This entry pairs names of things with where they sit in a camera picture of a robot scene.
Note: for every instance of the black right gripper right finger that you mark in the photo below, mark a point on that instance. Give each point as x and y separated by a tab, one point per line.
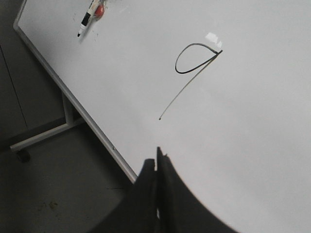
179	210

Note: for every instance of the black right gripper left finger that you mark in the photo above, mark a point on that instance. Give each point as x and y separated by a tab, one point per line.
137	211

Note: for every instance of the black whiteboard marker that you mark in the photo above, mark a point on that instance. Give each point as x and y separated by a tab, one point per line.
89	14

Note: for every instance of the red round magnet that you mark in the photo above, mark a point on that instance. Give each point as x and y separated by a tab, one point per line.
99	11

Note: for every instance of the white whiteboard with frame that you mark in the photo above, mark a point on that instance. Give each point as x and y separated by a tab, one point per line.
222	86

